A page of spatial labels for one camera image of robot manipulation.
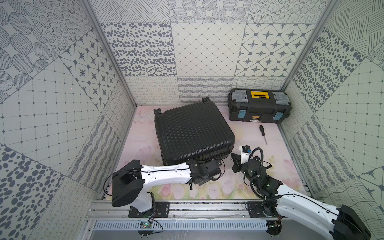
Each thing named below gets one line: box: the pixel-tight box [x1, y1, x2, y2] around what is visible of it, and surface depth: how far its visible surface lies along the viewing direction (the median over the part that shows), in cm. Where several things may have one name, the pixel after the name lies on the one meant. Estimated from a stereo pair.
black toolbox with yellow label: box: [228, 88, 292, 124], surface depth 103 cm
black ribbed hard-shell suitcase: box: [153, 97, 236, 166], surface depth 83 cm
